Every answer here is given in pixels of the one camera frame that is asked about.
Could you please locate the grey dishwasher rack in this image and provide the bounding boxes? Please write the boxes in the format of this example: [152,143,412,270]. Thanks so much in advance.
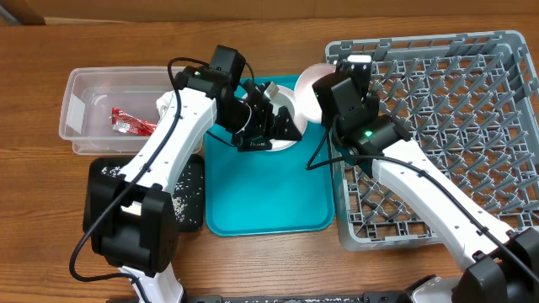
[325,30,538,231]

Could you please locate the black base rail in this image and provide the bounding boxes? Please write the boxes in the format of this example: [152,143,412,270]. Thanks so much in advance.
[182,291,411,303]

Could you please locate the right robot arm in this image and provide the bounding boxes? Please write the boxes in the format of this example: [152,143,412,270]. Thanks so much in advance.
[312,56,538,303]

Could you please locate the black tray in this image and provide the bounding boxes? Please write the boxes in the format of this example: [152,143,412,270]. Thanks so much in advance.
[83,154,205,232]

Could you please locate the large white plate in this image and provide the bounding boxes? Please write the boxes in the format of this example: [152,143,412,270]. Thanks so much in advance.
[233,85,307,152]

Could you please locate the white napkin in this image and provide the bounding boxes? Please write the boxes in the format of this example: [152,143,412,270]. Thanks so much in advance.
[156,91,175,123]

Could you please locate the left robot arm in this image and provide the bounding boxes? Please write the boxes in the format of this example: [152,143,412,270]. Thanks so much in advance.
[69,45,307,302]

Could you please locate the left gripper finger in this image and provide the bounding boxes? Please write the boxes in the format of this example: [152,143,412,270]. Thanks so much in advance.
[273,106,302,141]
[237,138,273,152]

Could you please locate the small white plate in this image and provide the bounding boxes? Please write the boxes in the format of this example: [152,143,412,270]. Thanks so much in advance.
[294,63,335,124]

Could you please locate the teal serving tray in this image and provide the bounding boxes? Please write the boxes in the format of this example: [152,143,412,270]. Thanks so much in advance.
[203,74,336,237]

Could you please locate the red snack wrapper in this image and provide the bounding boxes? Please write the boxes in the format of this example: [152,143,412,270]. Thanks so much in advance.
[111,108,157,136]

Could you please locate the rice and food scraps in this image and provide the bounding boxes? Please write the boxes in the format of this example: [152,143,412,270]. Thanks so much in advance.
[100,164,204,224]

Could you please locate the clear plastic bin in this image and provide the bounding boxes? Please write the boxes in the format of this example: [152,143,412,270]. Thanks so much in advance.
[58,66,204,156]

